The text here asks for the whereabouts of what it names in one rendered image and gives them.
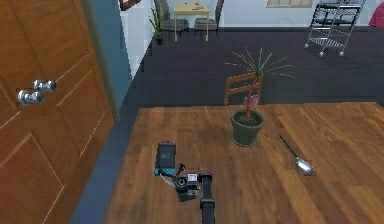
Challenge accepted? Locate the yellow wooden table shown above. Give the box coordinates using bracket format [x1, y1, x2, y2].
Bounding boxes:
[172, 2, 211, 43]

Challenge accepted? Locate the brown wooden chair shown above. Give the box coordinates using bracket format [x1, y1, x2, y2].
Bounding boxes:
[223, 72, 264, 106]

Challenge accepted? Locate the silver metal spoon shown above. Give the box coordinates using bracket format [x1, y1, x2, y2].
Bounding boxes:
[278, 134, 315, 176]

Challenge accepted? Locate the brown panelled wooden door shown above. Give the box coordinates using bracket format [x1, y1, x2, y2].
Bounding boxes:
[0, 0, 116, 224]

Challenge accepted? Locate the grey upholstered chair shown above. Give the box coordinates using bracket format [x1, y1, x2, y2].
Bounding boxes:
[193, 0, 225, 37]
[154, 0, 190, 38]

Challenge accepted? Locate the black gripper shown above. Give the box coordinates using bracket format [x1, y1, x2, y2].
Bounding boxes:
[158, 162, 198, 203]

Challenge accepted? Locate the black blue red game console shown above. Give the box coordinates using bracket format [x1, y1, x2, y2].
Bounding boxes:
[153, 141, 177, 178]

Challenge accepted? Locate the dark green plant pot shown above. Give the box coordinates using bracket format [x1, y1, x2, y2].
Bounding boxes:
[229, 108, 266, 148]

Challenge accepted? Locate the spiky green red-stemmed plant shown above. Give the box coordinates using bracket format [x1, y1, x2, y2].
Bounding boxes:
[224, 46, 296, 122]

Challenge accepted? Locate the dark framed wall picture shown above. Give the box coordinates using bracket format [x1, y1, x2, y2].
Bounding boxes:
[118, 0, 141, 12]

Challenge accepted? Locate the pink rounded seat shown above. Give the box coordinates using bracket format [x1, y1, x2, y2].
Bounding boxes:
[368, 1, 384, 30]

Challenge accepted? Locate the yellow framed window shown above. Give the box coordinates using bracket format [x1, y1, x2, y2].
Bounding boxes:
[266, 0, 315, 9]

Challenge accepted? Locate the silver metal shelf trolley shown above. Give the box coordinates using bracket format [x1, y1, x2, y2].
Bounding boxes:
[303, 0, 368, 58]

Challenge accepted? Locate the green potted house plant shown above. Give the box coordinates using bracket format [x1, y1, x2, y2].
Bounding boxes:
[148, 7, 165, 46]

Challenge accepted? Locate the silver round door knob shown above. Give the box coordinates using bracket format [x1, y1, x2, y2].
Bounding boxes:
[17, 88, 46, 107]
[32, 79, 58, 94]

